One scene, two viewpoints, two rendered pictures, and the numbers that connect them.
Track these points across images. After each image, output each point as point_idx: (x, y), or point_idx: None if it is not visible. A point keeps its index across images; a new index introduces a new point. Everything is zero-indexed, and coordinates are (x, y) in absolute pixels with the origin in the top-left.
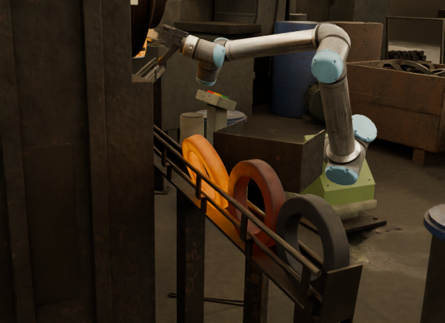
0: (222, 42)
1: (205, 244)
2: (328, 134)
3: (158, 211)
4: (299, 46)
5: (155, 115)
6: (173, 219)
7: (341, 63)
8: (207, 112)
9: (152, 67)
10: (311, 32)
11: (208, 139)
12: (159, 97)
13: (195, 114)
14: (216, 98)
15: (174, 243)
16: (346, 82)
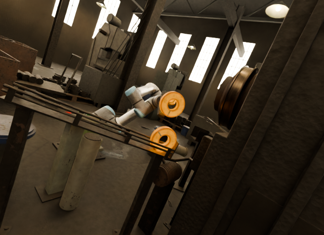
0: (138, 89)
1: (121, 195)
2: (131, 120)
3: (66, 226)
4: (151, 92)
5: (18, 157)
6: (85, 213)
7: None
8: (71, 129)
9: (11, 99)
10: (153, 86)
11: (67, 149)
12: (26, 135)
13: (90, 135)
14: (97, 118)
15: (125, 209)
16: None
